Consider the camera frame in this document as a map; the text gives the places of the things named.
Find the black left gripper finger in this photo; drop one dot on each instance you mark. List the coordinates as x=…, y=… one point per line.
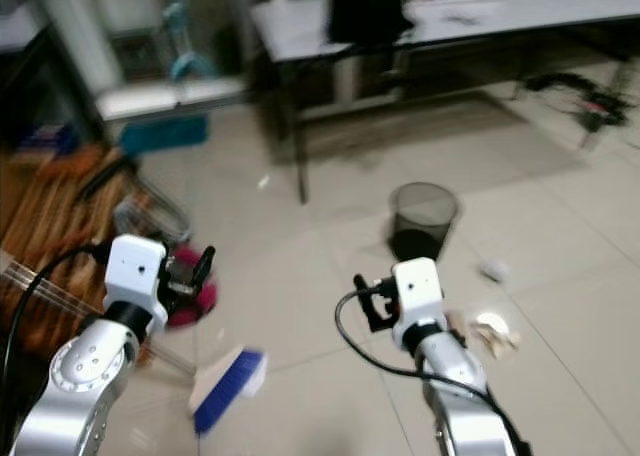
x=206, y=266

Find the black mesh waste basket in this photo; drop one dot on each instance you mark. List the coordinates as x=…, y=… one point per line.
x=422, y=221

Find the beige crumpled paper scrap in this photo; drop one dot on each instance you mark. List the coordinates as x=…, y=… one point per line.
x=495, y=334

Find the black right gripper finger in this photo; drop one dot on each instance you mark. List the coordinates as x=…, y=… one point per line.
x=363, y=288

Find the grey table with black legs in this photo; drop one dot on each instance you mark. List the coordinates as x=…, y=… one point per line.
x=540, y=21

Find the teal mop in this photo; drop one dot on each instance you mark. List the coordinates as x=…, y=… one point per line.
x=190, y=66

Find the teal floor mat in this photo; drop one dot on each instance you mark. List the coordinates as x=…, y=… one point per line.
x=162, y=136

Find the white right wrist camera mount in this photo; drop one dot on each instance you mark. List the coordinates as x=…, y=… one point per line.
x=418, y=286

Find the broom with blue bristles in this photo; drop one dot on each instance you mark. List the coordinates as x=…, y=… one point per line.
x=228, y=388

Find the white crumpled paper ball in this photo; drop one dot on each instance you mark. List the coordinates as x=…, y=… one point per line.
x=494, y=270

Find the wooden slatted rack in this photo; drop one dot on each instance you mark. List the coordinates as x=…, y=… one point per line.
x=40, y=226

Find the blue printed box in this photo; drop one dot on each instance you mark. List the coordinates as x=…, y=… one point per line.
x=45, y=141

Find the brown cardboard piece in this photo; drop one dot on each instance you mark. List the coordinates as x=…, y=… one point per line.
x=455, y=326

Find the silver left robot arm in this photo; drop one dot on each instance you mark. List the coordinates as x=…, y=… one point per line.
x=85, y=376

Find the magenta vacuum cleaner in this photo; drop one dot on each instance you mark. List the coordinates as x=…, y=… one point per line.
x=205, y=304

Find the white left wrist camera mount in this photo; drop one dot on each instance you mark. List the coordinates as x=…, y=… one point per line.
x=135, y=266

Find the black bag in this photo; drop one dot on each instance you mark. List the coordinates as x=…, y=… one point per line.
x=368, y=11

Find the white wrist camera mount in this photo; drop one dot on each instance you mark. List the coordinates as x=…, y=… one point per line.
x=418, y=286
x=135, y=266

